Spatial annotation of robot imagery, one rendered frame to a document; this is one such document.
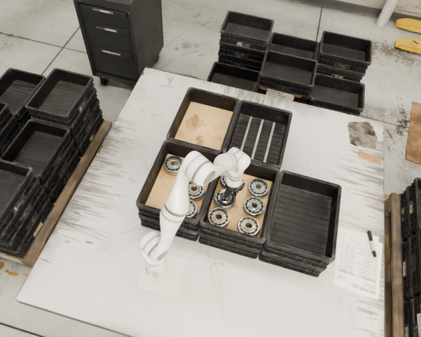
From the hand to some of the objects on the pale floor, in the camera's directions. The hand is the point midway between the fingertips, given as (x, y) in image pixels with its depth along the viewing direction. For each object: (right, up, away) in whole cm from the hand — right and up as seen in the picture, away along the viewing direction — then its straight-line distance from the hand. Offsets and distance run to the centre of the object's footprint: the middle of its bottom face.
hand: (230, 196), depth 179 cm
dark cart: (-84, +106, +169) cm, 216 cm away
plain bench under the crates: (-2, -40, +76) cm, 86 cm away
